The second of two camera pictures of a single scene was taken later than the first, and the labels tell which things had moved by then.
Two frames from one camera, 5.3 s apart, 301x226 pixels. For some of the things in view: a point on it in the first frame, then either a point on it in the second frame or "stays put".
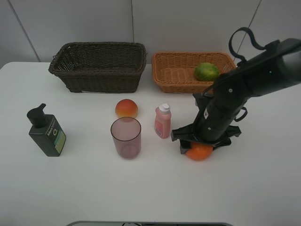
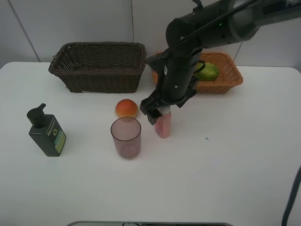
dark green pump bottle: (45, 133) stays put
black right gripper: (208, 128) → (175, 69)
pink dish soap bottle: (162, 120) stays put
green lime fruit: (206, 71) stays put
